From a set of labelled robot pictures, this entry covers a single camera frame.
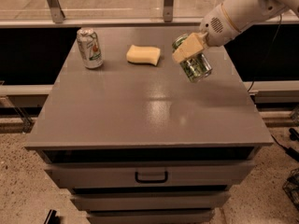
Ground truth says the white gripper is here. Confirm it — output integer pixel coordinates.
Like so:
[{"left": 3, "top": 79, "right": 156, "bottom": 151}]
[{"left": 172, "top": 3, "right": 241, "bottom": 63}]

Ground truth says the green soda can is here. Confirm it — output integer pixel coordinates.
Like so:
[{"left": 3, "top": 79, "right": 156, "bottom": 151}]
[{"left": 171, "top": 34, "right": 213, "bottom": 84}]

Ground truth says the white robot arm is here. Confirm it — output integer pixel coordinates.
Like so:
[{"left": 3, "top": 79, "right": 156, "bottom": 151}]
[{"left": 173, "top": 0, "right": 299, "bottom": 63}]

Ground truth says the white soda can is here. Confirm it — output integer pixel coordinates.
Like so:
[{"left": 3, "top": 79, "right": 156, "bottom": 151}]
[{"left": 77, "top": 28, "right": 104, "bottom": 69}]

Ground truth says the yellow sponge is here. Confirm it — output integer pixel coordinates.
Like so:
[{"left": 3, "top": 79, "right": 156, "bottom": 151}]
[{"left": 126, "top": 45, "right": 161, "bottom": 65}]

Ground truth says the grey drawer cabinet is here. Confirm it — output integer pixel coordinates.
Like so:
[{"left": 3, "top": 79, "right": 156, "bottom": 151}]
[{"left": 27, "top": 26, "right": 272, "bottom": 224}]

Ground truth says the black object on floor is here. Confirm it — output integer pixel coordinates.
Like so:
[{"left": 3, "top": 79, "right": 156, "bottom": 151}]
[{"left": 43, "top": 209, "right": 60, "bottom": 224}]

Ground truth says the middle metal bracket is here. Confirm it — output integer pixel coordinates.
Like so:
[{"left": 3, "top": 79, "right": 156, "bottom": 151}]
[{"left": 163, "top": 0, "right": 174, "bottom": 22}]

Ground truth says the metal bracket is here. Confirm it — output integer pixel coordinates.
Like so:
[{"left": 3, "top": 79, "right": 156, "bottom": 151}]
[
  {"left": 47, "top": 0, "right": 65, "bottom": 23},
  {"left": 163, "top": 0, "right": 174, "bottom": 22}
]

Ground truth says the metal window rail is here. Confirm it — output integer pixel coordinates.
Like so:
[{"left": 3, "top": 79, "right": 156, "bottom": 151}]
[{"left": 0, "top": 15, "right": 299, "bottom": 29}]

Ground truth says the left metal bracket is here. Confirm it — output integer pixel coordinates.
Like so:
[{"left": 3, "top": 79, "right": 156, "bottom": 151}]
[{"left": 47, "top": 0, "right": 65, "bottom": 23}]

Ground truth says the black cable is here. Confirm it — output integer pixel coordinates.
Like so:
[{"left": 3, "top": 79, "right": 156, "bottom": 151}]
[{"left": 270, "top": 134, "right": 299, "bottom": 161}]

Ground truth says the black drawer handle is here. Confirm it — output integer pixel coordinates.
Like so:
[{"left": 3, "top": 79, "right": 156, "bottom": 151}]
[{"left": 135, "top": 171, "right": 168, "bottom": 184}]

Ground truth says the black wire basket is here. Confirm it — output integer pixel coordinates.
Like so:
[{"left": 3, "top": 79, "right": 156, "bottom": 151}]
[{"left": 282, "top": 168, "right": 299, "bottom": 211}]

